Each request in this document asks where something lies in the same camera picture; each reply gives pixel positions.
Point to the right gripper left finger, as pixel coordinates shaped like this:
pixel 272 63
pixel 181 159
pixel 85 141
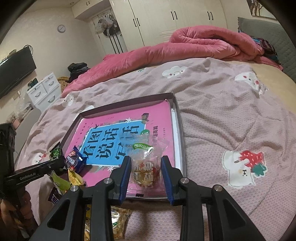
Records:
pixel 120 179

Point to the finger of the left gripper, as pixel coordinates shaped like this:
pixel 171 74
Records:
pixel 49 165

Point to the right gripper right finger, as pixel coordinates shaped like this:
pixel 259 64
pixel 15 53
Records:
pixel 171 177

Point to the green pea snack packet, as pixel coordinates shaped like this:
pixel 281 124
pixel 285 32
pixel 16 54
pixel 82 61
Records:
pixel 55 152

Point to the light green snack bag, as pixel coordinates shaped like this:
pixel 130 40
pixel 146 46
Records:
pixel 62 185

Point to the blue Oreo packet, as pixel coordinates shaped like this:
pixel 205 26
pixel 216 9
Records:
pixel 75 161

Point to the clear red label candy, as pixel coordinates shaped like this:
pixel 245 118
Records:
pixel 145 152

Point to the yellow cartoon snack bar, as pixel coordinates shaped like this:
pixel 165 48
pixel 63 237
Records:
pixel 75 179

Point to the Snickers bar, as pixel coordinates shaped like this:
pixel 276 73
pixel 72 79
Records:
pixel 54 196

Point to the clear green label pastry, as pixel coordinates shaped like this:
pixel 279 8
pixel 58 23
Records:
pixel 119 218

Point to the left hand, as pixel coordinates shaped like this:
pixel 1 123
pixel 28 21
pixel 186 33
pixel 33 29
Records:
pixel 12 219

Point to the pink blue book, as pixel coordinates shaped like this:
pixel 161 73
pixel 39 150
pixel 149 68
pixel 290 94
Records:
pixel 124 143

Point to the white drawer cabinet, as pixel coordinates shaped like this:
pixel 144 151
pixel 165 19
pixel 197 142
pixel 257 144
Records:
pixel 45 93

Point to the mauve patterned bedsheet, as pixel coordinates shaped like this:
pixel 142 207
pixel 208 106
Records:
pixel 225 107

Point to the dark shallow box tray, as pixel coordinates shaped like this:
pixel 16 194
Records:
pixel 129 143

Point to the brown plush blanket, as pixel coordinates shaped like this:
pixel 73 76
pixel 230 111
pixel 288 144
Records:
pixel 63 82

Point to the black clothes pile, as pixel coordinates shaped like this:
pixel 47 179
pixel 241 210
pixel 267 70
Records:
pixel 76 69

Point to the black television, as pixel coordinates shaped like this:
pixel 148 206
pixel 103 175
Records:
pixel 16 68

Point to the pink quilt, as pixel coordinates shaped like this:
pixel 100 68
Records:
pixel 189 42

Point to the white wardrobe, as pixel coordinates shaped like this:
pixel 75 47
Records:
pixel 147 23

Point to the dark patterned clothes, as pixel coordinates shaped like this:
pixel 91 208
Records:
pixel 269 50

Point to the grey padded headboard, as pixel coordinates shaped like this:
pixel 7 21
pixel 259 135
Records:
pixel 277 37

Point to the round wall clock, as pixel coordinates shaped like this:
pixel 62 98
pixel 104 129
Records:
pixel 61 28

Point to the tree wall painting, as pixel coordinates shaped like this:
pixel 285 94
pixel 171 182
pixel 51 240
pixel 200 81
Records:
pixel 257 9

